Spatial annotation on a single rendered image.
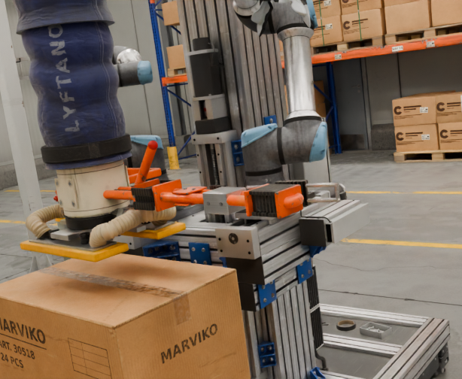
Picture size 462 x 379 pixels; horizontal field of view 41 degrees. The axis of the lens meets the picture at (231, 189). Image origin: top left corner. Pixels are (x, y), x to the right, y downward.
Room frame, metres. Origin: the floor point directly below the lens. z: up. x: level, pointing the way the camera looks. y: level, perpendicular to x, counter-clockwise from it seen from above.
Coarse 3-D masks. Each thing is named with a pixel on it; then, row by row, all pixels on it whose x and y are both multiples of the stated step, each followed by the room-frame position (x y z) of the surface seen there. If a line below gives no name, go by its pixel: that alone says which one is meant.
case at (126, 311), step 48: (0, 288) 1.66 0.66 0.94; (48, 288) 1.60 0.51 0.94; (96, 288) 1.54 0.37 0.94; (144, 288) 1.49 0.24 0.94; (192, 288) 1.44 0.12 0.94; (0, 336) 1.62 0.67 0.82; (48, 336) 1.45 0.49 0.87; (96, 336) 1.31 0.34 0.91; (144, 336) 1.31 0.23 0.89; (192, 336) 1.42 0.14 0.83; (240, 336) 1.54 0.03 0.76
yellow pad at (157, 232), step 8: (144, 224) 1.61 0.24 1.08; (152, 224) 1.60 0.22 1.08; (168, 224) 1.58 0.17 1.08; (176, 224) 1.58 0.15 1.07; (184, 224) 1.59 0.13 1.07; (128, 232) 1.60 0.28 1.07; (136, 232) 1.58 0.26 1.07; (144, 232) 1.55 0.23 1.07; (152, 232) 1.53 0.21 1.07; (160, 232) 1.53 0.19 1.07; (168, 232) 1.55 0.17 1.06; (176, 232) 1.57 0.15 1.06
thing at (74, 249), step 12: (36, 240) 1.59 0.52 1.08; (48, 240) 1.58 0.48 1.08; (60, 240) 1.56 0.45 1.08; (72, 240) 1.54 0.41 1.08; (84, 240) 1.47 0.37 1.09; (48, 252) 1.52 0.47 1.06; (60, 252) 1.48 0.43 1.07; (72, 252) 1.44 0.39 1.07; (84, 252) 1.42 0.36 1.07; (96, 252) 1.40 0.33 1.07; (108, 252) 1.41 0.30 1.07; (120, 252) 1.44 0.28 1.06
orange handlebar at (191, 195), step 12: (132, 168) 1.89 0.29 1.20; (156, 168) 1.82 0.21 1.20; (132, 180) 1.74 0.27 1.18; (108, 192) 1.52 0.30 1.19; (120, 192) 1.48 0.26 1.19; (180, 192) 1.34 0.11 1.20; (192, 192) 1.33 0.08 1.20; (204, 192) 1.34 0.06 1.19; (180, 204) 1.34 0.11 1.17; (192, 204) 1.32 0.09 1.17; (228, 204) 1.24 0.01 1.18; (240, 204) 1.21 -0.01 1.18; (252, 204) 1.19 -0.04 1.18; (288, 204) 1.14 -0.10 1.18; (300, 204) 1.15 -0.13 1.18
